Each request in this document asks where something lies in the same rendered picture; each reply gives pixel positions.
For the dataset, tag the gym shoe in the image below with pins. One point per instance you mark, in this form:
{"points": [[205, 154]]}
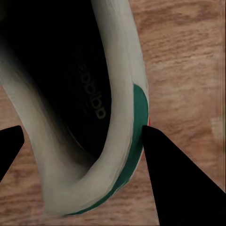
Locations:
{"points": [[74, 71]]}

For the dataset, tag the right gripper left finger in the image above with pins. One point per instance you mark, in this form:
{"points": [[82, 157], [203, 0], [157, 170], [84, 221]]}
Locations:
{"points": [[11, 141]]}

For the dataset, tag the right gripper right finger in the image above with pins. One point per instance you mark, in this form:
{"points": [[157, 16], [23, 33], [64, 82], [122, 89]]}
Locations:
{"points": [[184, 195]]}

